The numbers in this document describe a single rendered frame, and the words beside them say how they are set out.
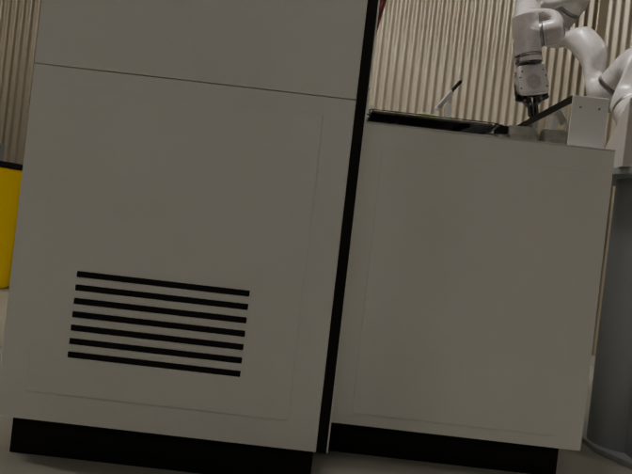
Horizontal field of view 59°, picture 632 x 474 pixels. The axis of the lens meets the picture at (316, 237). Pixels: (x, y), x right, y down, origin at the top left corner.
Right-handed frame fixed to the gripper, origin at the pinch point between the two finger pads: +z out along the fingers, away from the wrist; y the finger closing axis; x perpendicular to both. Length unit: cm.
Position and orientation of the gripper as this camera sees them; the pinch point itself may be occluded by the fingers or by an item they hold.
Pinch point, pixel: (532, 112)
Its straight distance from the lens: 200.4
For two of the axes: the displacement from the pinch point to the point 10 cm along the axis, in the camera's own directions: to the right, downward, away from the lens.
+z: 0.9, 10.0, 0.1
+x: 0.0, -0.1, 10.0
